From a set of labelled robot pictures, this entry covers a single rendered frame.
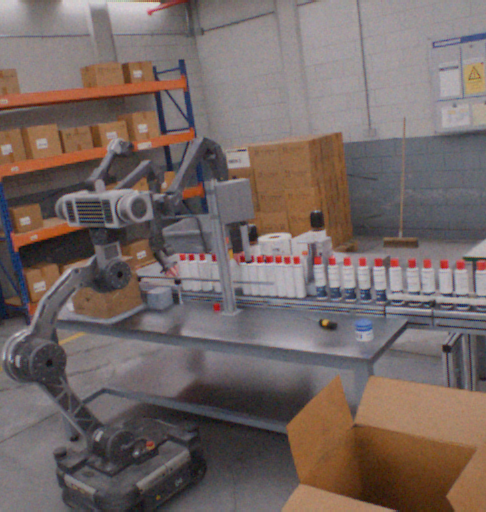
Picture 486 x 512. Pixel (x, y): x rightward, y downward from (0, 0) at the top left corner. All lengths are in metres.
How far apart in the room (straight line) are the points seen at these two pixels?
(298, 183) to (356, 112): 1.59
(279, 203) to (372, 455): 5.27
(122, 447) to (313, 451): 1.75
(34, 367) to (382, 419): 1.60
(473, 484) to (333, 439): 0.41
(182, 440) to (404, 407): 1.77
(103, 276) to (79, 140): 4.12
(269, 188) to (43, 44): 3.13
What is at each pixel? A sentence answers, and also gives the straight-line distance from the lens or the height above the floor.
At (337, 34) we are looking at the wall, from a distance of 7.82.
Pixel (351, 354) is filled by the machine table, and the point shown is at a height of 0.83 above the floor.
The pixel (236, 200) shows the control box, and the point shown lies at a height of 1.39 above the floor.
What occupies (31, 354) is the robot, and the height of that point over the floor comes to 0.94.
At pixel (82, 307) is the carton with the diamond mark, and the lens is 3.38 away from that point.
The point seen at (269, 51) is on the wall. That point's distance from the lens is 8.42.
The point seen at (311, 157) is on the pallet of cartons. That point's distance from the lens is 6.43.
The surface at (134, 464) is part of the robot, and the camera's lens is 3.10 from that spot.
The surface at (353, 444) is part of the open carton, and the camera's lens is 1.57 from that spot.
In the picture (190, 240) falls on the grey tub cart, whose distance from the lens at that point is 5.56.
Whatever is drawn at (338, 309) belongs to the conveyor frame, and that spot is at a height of 0.85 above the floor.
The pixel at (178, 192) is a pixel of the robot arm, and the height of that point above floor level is 1.47.
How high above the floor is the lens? 1.80
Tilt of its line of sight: 13 degrees down
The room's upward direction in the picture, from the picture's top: 8 degrees counter-clockwise
